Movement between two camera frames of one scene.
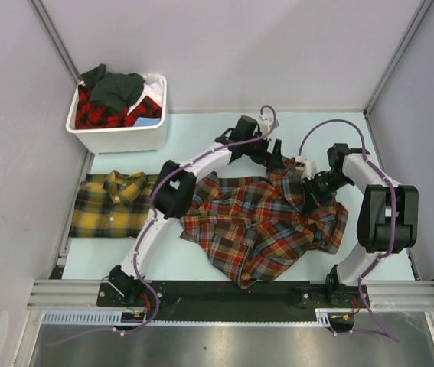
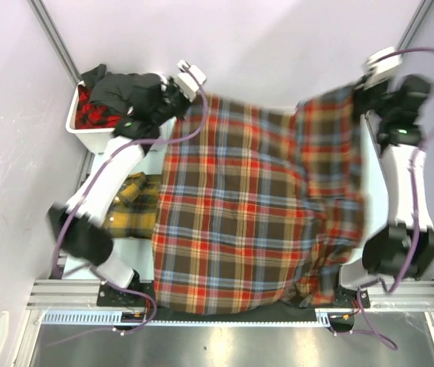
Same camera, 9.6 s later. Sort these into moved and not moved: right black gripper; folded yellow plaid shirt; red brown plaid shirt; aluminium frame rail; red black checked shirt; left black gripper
Moved: right black gripper; left black gripper; red brown plaid shirt
Not moved: folded yellow plaid shirt; red black checked shirt; aluminium frame rail
